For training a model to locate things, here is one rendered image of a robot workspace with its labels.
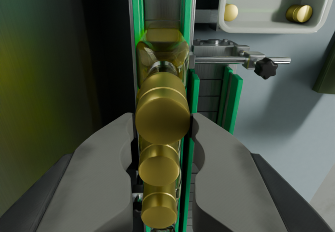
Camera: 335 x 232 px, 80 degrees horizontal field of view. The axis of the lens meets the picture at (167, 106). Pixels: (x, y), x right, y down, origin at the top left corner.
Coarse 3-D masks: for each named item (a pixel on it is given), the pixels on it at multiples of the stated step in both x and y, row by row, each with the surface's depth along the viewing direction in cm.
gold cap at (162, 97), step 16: (144, 80) 15; (160, 80) 13; (176, 80) 14; (144, 96) 12; (160, 96) 11; (176, 96) 12; (144, 112) 12; (160, 112) 12; (176, 112) 12; (144, 128) 12; (160, 128) 12; (176, 128) 12; (160, 144) 13
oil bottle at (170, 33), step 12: (156, 24) 36; (168, 24) 37; (144, 36) 23; (156, 36) 23; (168, 36) 24; (180, 36) 24; (144, 48) 20; (156, 48) 19; (168, 48) 19; (180, 48) 20; (144, 60) 19; (156, 60) 19; (168, 60) 19; (180, 60) 19; (144, 72) 20; (180, 72) 20
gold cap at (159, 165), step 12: (144, 144) 18; (156, 144) 17; (168, 144) 17; (144, 156) 16; (156, 156) 15; (168, 156) 16; (144, 168) 16; (156, 168) 16; (168, 168) 16; (144, 180) 17; (156, 180) 17; (168, 180) 17
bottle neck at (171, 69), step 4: (156, 64) 18; (160, 64) 18; (164, 64) 18; (168, 64) 18; (172, 64) 19; (152, 68) 18; (156, 68) 17; (160, 68) 17; (164, 68) 17; (168, 68) 17; (172, 68) 18; (148, 72) 19; (152, 72) 17; (156, 72) 16; (168, 72) 16; (172, 72) 17; (176, 72) 19
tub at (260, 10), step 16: (224, 0) 39; (240, 0) 46; (256, 0) 46; (272, 0) 46; (288, 0) 46; (304, 0) 45; (320, 0) 41; (240, 16) 47; (256, 16) 47; (272, 16) 47; (320, 16) 41; (240, 32) 42; (256, 32) 42; (272, 32) 42; (288, 32) 42; (304, 32) 42
